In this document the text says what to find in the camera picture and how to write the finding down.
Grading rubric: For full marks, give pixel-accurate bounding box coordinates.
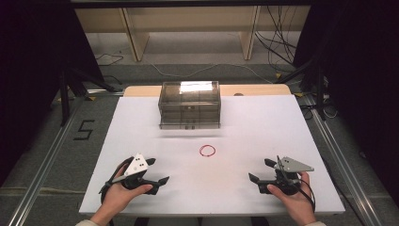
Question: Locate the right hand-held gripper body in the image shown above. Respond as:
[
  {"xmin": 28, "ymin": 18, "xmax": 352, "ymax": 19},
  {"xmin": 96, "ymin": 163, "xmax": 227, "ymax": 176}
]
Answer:
[{"xmin": 265, "ymin": 155, "xmax": 315, "ymax": 196}]

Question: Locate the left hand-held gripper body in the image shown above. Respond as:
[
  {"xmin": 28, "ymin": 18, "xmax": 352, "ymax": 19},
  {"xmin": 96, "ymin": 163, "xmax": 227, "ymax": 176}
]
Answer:
[{"xmin": 110, "ymin": 153, "xmax": 160, "ymax": 195}]

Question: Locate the person's left hand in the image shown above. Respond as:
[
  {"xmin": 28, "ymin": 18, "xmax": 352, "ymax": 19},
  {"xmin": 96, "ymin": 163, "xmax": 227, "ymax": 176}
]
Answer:
[{"xmin": 92, "ymin": 157, "xmax": 154, "ymax": 222}]

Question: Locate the person's right hand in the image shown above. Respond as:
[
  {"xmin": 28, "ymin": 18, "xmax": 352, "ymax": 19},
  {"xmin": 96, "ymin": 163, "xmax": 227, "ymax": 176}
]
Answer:
[{"xmin": 266, "ymin": 170, "xmax": 317, "ymax": 222}]

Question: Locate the white table sheet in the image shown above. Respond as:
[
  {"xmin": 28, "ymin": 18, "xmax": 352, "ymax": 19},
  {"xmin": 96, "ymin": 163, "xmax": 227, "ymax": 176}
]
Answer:
[{"xmin": 78, "ymin": 94, "xmax": 346, "ymax": 218}]

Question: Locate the red rubber band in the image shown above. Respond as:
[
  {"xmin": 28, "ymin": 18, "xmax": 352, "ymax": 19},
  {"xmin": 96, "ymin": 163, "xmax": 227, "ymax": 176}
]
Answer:
[{"xmin": 199, "ymin": 144, "xmax": 217, "ymax": 157}]

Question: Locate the clear plastic drawer box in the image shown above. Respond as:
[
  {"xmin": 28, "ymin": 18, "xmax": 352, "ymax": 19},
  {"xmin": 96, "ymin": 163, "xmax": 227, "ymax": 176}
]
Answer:
[{"xmin": 157, "ymin": 80, "xmax": 222, "ymax": 131}]

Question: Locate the light wooden table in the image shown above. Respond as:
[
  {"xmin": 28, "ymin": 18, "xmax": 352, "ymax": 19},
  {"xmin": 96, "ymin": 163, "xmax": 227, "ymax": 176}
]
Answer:
[{"xmin": 123, "ymin": 83, "xmax": 293, "ymax": 98}]

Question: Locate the black metal stand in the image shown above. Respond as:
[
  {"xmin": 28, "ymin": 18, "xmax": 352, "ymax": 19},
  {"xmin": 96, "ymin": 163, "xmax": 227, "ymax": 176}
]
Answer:
[
  {"xmin": 57, "ymin": 66, "xmax": 120, "ymax": 127},
  {"xmin": 276, "ymin": 56, "xmax": 329, "ymax": 122}
]

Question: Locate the black curtain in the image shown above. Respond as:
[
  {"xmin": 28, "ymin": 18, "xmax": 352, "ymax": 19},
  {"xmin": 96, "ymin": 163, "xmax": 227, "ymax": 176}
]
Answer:
[
  {"xmin": 0, "ymin": 0, "xmax": 105, "ymax": 186},
  {"xmin": 293, "ymin": 0, "xmax": 399, "ymax": 200}
]

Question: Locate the right hand-held gripper cable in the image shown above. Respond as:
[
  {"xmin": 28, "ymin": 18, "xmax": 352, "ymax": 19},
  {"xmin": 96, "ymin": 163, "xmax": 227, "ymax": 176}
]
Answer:
[{"xmin": 295, "ymin": 178, "xmax": 317, "ymax": 213}]

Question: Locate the aluminium floor rail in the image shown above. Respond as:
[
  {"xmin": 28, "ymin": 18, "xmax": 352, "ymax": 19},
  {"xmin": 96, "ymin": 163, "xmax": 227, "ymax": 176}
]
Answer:
[
  {"xmin": 7, "ymin": 93, "xmax": 88, "ymax": 226},
  {"xmin": 303, "ymin": 94, "xmax": 384, "ymax": 226}
]

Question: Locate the thin black floor cable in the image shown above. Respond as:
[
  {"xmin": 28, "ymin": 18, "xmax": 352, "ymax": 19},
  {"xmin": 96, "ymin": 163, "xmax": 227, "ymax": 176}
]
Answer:
[{"xmin": 95, "ymin": 52, "xmax": 125, "ymax": 67}]

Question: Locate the bundle of black cables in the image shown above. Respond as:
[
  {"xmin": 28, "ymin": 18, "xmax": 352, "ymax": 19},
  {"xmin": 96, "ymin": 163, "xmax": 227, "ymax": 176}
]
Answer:
[{"xmin": 253, "ymin": 5, "xmax": 299, "ymax": 73}]

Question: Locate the light wooden desk frame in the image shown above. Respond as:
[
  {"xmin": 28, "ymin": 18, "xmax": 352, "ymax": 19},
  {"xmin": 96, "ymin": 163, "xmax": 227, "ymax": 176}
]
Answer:
[{"xmin": 74, "ymin": 5, "xmax": 311, "ymax": 62}]

